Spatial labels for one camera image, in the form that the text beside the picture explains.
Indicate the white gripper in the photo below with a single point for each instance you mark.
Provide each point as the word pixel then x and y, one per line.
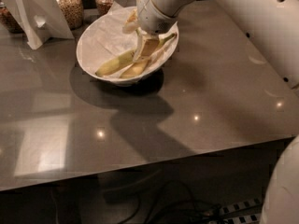
pixel 151 14

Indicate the banana with blue sticker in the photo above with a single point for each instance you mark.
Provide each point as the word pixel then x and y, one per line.
pixel 125 59

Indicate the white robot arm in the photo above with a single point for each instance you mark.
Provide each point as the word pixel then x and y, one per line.
pixel 273 28

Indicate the white bowl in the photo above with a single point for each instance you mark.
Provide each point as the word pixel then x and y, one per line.
pixel 93 69

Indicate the lower yellow banana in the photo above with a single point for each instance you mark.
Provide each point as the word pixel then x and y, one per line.
pixel 134 69

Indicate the white paper bowl liner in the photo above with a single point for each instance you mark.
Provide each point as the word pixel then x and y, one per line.
pixel 102 38

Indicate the large glass cereal jar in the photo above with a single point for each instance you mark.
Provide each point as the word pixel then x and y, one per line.
pixel 73 12

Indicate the left glass cereal jar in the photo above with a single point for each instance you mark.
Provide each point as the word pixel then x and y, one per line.
pixel 8 21

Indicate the black white checkered strip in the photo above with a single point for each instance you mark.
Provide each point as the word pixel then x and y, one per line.
pixel 244 212

